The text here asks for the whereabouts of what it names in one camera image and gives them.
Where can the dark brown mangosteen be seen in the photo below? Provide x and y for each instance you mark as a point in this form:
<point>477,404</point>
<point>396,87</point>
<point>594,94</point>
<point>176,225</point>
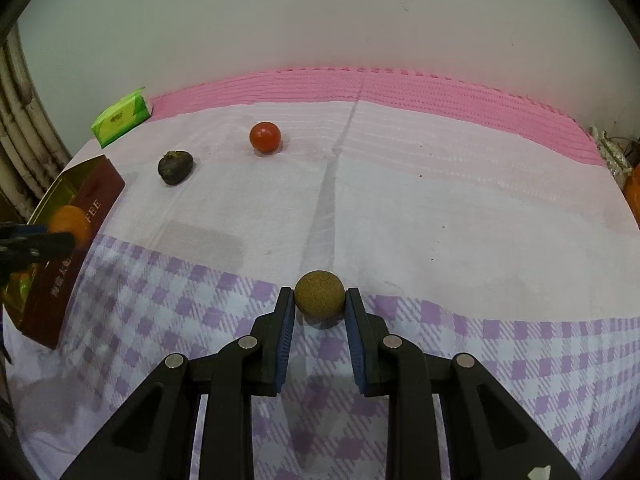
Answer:
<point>175,167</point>

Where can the green tissue pack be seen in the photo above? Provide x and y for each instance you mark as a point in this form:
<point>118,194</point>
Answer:
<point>122,117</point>

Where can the gold and red tin box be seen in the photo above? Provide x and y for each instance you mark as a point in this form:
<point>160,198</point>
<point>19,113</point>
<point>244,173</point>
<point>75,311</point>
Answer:
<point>97,195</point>

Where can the purple checked tablecloth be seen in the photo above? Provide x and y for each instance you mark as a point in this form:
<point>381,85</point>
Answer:
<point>425,240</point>

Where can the orange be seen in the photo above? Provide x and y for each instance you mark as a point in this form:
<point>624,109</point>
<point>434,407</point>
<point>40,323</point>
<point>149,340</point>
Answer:
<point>70,220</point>

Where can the beige bamboo frame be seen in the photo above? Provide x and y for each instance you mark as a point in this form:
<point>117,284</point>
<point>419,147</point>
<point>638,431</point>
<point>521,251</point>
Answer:
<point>22,125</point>

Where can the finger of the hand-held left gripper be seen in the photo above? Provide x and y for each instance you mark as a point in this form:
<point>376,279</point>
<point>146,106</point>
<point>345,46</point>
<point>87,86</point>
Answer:
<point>22,229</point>
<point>45,245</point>

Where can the orange round thing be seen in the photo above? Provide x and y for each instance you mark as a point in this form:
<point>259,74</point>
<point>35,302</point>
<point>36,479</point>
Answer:
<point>634,190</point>

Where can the clear plastic wrapped packet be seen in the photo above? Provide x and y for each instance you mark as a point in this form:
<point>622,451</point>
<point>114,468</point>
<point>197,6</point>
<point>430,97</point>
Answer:
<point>611,152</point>

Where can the small red tomato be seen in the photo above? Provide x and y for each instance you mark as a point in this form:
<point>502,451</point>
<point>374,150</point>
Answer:
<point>265,137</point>

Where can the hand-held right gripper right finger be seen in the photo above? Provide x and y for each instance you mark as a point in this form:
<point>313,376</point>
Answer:
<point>356,340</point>

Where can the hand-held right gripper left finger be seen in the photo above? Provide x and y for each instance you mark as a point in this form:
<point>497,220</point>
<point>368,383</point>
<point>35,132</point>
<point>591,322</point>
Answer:
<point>285,340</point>

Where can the small brown round fruit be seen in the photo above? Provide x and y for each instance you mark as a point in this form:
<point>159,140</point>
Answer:
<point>320,292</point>

